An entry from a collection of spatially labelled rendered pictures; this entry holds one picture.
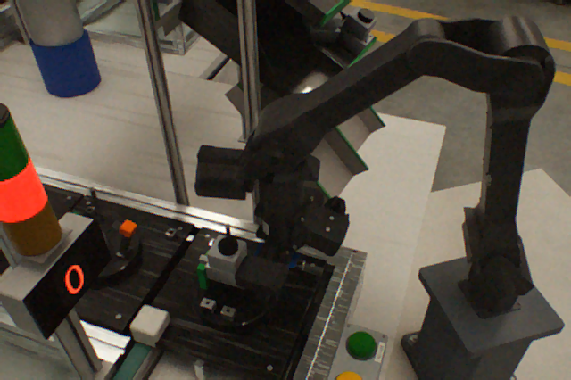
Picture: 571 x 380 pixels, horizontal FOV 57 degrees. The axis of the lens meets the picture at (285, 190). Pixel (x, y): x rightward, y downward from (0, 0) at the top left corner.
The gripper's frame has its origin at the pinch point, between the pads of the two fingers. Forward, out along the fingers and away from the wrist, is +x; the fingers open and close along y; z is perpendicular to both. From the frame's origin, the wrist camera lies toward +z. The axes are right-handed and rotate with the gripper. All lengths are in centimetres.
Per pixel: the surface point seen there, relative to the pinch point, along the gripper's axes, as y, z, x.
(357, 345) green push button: -2.3, 12.5, 12.1
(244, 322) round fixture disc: -5.5, -4.2, 10.3
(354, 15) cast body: 43.2, -2.6, -17.3
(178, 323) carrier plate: -8.0, -14.4, 12.2
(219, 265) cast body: -2.4, -9.2, 2.4
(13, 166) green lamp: -19.8, -17.6, -27.9
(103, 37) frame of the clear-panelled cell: 85, -96, 21
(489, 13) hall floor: 356, 26, 109
